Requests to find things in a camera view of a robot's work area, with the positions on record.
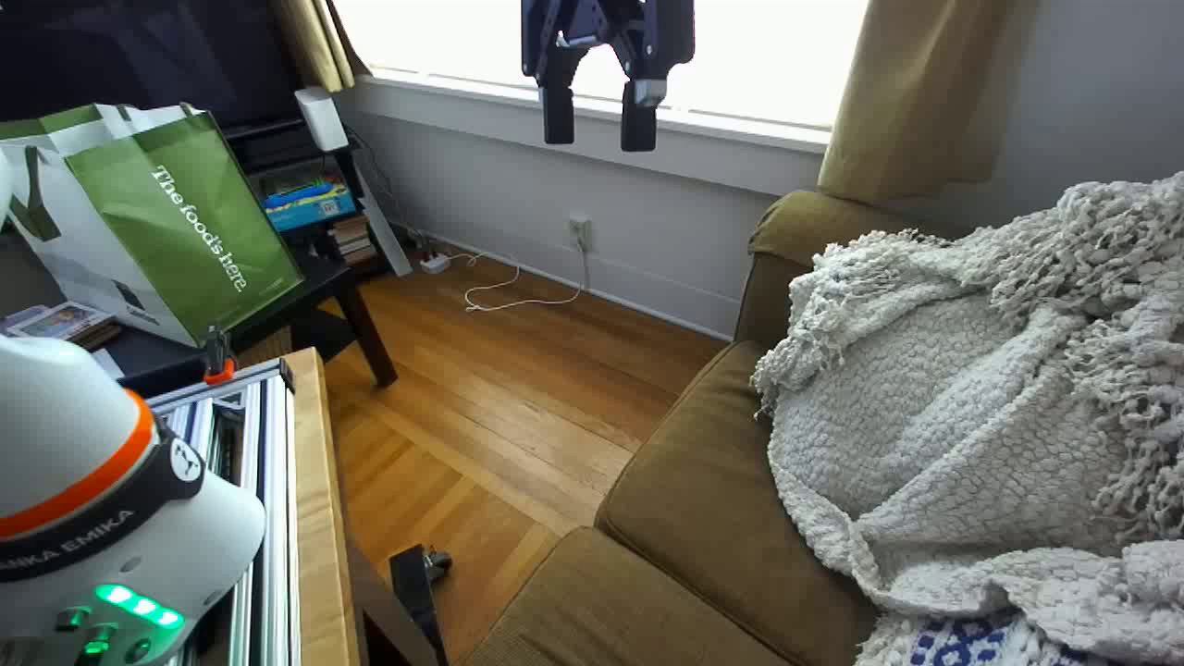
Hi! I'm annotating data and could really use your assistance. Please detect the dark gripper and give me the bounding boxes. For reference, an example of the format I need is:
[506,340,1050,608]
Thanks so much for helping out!
[518,0,697,156]

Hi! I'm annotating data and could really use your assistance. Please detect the blue and white patterned pillow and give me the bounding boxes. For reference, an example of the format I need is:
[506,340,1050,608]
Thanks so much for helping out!
[903,609,1056,666]

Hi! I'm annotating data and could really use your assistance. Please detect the white leaning panel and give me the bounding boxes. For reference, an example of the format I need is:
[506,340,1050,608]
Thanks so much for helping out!
[352,143,417,281]

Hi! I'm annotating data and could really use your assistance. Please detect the small white box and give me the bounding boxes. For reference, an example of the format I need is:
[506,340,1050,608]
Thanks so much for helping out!
[294,85,357,156]

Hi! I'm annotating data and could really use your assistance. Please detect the olive curtain beside television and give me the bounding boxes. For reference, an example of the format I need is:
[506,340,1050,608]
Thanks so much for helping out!
[270,0,369,97]

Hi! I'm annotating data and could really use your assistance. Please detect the blue box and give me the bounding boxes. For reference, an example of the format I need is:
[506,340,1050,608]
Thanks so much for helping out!
[258,182,364,236]

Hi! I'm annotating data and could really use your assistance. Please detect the dark shelf unit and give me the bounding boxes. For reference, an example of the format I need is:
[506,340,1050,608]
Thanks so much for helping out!
[226,113,383,268]

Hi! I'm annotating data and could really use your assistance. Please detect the black side table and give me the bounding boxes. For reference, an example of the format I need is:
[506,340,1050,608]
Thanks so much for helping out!
[103,250,399,400]

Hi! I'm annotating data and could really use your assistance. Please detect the olive curtain beside sofa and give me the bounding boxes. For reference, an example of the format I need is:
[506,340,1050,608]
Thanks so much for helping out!
[816,0,1046,209]

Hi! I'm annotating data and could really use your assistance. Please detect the olive brown sofa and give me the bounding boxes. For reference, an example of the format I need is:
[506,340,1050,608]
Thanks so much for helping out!
[468,186,944,666]

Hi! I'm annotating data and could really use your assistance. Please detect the green and white shopping bag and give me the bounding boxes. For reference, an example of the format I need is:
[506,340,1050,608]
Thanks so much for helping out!
[0,101,311,350]

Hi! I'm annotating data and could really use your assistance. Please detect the red clamp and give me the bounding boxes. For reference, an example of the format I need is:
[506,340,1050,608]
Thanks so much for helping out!
[200,321,241,390]

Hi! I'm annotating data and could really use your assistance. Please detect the dark television screen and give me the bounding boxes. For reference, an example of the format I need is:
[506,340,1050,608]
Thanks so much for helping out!
[0,0,311,124]

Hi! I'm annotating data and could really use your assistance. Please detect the cream knit blanket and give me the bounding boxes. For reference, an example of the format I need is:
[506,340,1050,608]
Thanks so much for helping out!
[746,171,1184,666]

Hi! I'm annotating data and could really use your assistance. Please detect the stack of magazines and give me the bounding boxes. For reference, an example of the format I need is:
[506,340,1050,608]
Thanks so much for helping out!
[0,298,127,355]

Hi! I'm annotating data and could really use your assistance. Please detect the white wall plug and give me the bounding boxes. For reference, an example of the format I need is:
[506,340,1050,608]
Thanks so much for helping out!
[563,209,601,260]

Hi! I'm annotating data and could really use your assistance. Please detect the bright window with white frame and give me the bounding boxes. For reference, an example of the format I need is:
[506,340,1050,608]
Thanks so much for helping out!
[330,0,875,201]

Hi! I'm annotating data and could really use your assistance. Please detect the white floor cable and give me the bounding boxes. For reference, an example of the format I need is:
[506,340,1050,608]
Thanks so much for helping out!
[458,239,601,319]

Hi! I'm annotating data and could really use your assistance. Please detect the black metal bracket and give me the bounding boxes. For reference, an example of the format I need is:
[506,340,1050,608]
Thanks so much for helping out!
[389,545,454,666]

